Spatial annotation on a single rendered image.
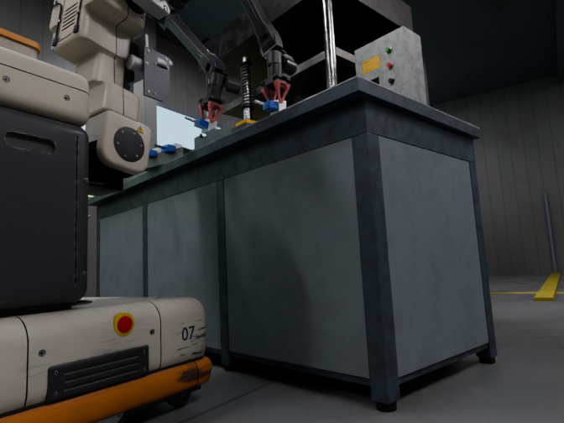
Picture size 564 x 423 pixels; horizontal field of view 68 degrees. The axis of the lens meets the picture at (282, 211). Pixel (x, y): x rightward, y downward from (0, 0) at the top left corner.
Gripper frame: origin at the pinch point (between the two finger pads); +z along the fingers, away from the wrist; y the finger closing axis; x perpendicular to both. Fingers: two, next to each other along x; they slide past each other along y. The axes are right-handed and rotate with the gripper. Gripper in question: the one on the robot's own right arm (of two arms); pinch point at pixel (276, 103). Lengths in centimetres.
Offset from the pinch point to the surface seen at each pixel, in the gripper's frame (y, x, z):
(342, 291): -39, 14, 68
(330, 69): 24, -60, -42
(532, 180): 117, -662, -73
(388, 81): -3, -71, -28
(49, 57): 305, 11, -146
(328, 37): 23, -59, -59
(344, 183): -42, 14, 40
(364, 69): 11, -72, -41
